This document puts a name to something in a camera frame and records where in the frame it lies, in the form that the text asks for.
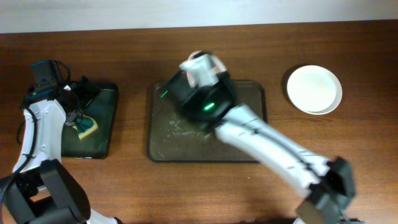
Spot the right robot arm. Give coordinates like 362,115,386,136
162,51,356,223

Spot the small black water tray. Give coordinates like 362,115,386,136
62,83,119,159

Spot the large brown serving tray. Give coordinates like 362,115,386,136
146,81,257,164

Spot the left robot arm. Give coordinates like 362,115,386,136
1,78,120,223

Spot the white plate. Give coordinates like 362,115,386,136
180,50,227,86
285,67,343,116

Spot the green and yellow sponge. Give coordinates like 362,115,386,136
73,115,98,140

